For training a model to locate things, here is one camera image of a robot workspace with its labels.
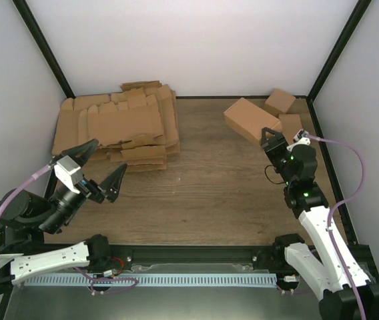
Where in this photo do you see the black frame post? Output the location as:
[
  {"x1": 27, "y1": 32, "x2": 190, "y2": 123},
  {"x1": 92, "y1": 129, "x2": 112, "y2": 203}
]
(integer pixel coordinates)
[
  {"x1": 12, "y1": 0, "x2": 75, "y2": 99},
  {"x1": 307, "y1": 0, "x2": 372, "y2": 101}
]

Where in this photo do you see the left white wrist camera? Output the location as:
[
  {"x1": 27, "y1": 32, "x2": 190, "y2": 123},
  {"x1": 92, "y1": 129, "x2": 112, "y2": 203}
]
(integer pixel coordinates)
[{"x1": 53, "y1": 156, "x2": 83, "y2": 194}]

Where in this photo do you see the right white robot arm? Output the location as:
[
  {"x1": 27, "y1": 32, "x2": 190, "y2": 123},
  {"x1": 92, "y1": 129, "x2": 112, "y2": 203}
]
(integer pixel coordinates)
[{"x1": 260, "y1": 127, "x2": 379, "y2": 319}]

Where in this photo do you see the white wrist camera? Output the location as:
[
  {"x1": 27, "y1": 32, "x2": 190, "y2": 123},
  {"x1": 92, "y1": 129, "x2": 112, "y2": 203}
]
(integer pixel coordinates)
[
  {"x1": 287, "y1": 129, "x2": 310, "y2": 151},
  {"x1": 53, "y1": 156, "x2": 83, "y2": 194}
]

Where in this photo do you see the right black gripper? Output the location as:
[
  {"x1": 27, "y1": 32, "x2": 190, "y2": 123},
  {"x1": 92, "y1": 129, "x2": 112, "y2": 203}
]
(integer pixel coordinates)
[{"x1": 262, "y1": 128, "x2": 294, "y2": 186}]

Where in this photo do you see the black frame post left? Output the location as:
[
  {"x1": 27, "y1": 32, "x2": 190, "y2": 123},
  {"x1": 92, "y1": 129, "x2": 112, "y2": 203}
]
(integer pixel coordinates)
[{"x1": 12, "y1": 0, "x2": 75, "y2": 99}]

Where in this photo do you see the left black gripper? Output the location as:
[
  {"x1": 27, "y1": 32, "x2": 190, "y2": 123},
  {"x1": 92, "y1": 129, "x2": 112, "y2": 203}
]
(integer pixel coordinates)
[{"x1": 41, "y1": 138, "x2": 131, "y2": 234}]

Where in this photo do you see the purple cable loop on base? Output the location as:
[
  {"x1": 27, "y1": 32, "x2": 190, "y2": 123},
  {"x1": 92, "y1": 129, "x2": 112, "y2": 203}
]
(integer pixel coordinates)
[{"x1": 75, "y1": 266, "x2": 140, "y2": 297}]

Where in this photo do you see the stack of flat cardboard blanks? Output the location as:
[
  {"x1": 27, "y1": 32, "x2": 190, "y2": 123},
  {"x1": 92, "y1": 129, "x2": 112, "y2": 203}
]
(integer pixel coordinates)
[{"x1": 52, "y1": 81, "x2": 180, "y2": 172}]

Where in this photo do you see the light blue slotted cable duct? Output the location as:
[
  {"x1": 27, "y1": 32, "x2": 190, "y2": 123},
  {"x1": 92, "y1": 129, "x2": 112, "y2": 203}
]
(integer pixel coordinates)
[{"x1": 24, "y1": 273, "x2": 277, "y2": 289}]

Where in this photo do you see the cardboard box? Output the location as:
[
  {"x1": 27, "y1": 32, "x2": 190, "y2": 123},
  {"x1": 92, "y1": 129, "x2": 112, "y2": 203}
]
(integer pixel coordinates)
[
  {"x1": 279, "y1": 114, "x2": 303, "y2": 145},
  {"x1": 264, "y1": 89, "x2": 296, "y2": 117},
  {"x1": 224, "y1": 98, "x2": 282, "y2": 145}
]

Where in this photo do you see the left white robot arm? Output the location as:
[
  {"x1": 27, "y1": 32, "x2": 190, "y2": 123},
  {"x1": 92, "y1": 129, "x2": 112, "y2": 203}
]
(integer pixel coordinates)
[{"x1": 0, "y1": 139, "x2": 127, "y2": 295}]

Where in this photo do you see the black frame post right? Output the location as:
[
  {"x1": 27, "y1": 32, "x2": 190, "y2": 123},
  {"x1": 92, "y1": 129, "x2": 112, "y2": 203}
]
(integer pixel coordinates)
[{"x1": 307, "y1": 0, "x2": 372, "y2": 101}]

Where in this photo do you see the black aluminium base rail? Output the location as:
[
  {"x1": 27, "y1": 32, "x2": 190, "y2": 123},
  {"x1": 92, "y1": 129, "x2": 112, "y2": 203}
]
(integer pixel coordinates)
[{"x1": 89, "y1": 245, "x2": 292, "y2": 271}]

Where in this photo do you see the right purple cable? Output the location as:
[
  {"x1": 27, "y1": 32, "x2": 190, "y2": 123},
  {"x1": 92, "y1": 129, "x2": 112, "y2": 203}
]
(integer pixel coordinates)
[{"x1": 304, "y1": 133, "x2": 367, "y2": 320}]

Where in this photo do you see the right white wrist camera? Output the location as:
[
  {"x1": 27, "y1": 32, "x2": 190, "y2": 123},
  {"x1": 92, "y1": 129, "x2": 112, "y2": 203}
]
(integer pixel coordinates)
[{"x1": 287, "y1": 129, "x2": 310, "y2": 151}]

